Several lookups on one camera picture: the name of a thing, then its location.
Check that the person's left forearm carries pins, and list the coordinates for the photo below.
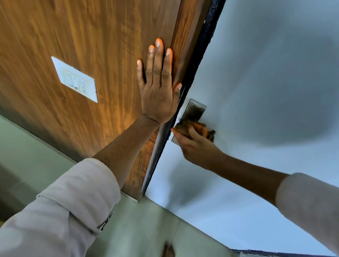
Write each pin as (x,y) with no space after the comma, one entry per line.
(79,196)

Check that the person's left little finger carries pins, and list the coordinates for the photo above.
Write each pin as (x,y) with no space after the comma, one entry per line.
(140,72)

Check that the white door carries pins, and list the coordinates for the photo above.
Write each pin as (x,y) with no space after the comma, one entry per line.
(264,79)

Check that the person's left hand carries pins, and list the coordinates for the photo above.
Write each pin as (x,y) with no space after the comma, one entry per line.
(156,98)

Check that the person's right thumb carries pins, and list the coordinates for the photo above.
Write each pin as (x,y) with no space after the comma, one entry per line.
(181,136)

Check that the person's right hand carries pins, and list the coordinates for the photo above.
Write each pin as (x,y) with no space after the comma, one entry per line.
(201,151)

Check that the brown wooden panel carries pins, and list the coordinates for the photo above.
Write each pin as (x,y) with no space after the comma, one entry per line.
(92,37)

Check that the black door edge strip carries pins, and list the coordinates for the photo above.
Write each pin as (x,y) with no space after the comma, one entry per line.
(197,59)

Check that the person's left thumb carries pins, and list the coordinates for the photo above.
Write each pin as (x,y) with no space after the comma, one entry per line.
(177,92)

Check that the person's right forearm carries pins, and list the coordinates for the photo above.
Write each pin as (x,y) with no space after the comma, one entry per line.
(278,185)

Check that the person's left middle finger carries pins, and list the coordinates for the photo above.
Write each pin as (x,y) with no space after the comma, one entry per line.
(159,57)

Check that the brown cleaning cloth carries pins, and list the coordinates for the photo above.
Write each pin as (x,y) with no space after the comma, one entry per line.
(202,128)

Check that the person's foot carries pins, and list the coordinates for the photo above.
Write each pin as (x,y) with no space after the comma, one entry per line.
(168,250)

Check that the white switch plate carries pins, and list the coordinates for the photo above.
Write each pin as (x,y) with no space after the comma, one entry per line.
(75,79)

